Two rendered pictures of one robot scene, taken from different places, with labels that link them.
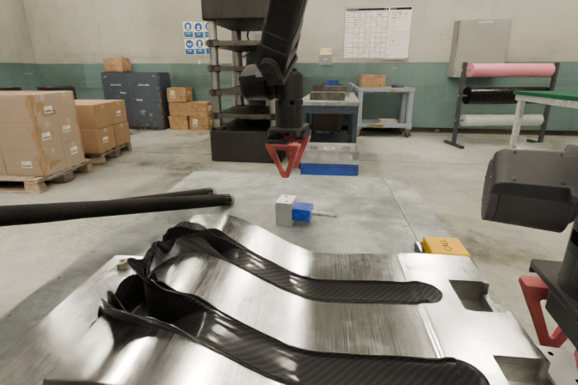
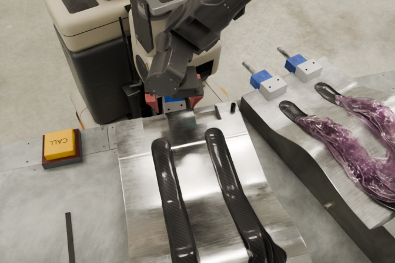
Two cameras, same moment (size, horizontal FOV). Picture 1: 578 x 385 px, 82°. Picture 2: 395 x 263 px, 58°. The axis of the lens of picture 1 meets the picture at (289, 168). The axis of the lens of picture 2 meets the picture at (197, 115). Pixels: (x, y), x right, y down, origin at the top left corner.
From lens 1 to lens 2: 57 cm
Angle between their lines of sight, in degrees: 89
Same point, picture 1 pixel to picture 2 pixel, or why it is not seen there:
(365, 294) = (166, 176)
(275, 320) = (216, 210)
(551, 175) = (183, 60)
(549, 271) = not seen: hidden behind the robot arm
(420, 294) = (160, 148)
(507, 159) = (173, 68)
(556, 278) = not seen: hidden behind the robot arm
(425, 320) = (183, 146)
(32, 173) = not seen: outside the picture
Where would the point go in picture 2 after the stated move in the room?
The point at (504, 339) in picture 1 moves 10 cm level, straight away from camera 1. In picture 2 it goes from (185, 118) to (141, 107)
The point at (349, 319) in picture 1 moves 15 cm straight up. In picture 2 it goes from (192, 179) to (191, 132)
